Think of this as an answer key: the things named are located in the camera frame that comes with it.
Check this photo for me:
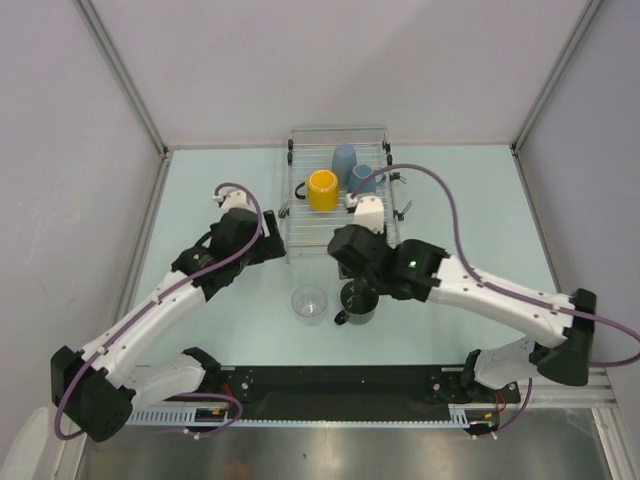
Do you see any grey ceramic mug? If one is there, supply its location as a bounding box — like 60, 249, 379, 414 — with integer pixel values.
334, 280, 380, 326

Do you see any clear octagonal glass cup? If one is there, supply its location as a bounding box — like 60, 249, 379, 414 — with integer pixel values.
291, 285, 328, 326

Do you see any yellow ceramic mug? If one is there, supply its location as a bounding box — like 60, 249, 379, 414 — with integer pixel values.
294, 169, 339, 212

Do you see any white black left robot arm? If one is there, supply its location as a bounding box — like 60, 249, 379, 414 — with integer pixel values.
50, 207, 286, 442

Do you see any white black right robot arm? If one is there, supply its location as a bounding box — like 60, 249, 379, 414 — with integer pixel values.
327, 224, 597, 401

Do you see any light blue plain cup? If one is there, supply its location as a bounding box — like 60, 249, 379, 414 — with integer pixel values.
331, 143, 357, 186

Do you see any blue ribbed flower mug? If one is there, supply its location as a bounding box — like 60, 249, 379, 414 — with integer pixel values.
348, 164, 386, 195

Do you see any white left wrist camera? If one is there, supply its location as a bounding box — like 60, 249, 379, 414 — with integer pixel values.
212, 189, 254, 214

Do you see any metal wire dish rack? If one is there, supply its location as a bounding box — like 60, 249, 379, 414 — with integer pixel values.
279, 126, 393, 260

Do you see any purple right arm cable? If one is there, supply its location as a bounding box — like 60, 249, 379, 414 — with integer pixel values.
347, 163, 640, 439

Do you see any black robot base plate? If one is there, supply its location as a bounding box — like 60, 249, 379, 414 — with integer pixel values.
198, 365, 521, 412

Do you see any grey slotted cable duct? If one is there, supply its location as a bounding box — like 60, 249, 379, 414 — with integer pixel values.
126, 403, 498, 430

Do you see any aluminium frame post left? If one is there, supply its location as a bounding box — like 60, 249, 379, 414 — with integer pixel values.
73, 0, 168, 158

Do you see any aluminium frame post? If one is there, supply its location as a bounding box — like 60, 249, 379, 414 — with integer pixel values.
511, 0, 606, 156
73, 0, 168, 158

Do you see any aluminium frame post right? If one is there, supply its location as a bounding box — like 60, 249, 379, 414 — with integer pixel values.
511, 0, 606, 156

